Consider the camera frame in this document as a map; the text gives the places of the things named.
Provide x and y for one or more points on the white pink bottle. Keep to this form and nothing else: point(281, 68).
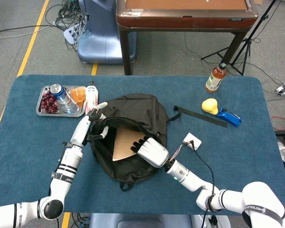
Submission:
point(91, 97)

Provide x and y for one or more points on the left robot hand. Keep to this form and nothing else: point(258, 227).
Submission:
point(80, 130)

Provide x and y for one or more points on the tea bottle with black cap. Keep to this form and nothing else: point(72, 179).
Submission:
point(213, 80)

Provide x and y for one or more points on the brown mahjong table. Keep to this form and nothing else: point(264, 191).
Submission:
point(180, 21)

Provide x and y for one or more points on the red grape bunch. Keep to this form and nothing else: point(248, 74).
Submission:
point(48, 103)

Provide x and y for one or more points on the small white box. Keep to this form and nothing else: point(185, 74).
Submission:
point(195, 139)

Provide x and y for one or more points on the blue soda can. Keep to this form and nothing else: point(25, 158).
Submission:
point(58, 92)

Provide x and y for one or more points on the brown spiral notebook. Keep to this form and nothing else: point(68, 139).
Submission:
point(123, 147)

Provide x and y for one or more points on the black tripod stand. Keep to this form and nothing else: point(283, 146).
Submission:
point(247, 40)

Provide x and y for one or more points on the blue carpet table cover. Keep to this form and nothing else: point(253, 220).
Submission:
point(26, 142)

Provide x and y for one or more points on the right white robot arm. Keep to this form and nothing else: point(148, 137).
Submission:
point(192, 180)

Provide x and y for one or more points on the metal tray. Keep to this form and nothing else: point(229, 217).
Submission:
point(80, 112)

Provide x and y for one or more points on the blue grey robot torso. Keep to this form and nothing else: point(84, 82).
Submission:
point(137, 222)

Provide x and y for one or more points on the grey white shoe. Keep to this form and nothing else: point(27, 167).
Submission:
point(283, 150)

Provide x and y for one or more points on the black fabric backpack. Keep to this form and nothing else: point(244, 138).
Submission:
point(137, 109)

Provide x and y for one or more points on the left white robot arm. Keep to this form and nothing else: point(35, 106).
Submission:
point(66, 166)

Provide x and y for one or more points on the blue snack packet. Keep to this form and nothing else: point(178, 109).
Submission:
point(229, 117)

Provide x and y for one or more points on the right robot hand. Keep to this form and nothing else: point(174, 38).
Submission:
point(153, 152)

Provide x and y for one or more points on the yellow toy pear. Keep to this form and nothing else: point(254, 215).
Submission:
point(209, 105)

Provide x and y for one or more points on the lavender robot base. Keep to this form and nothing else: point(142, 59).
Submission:
point(97, 42)

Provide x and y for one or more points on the orange yellow toy fruit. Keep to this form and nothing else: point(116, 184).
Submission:
point(78, 95)

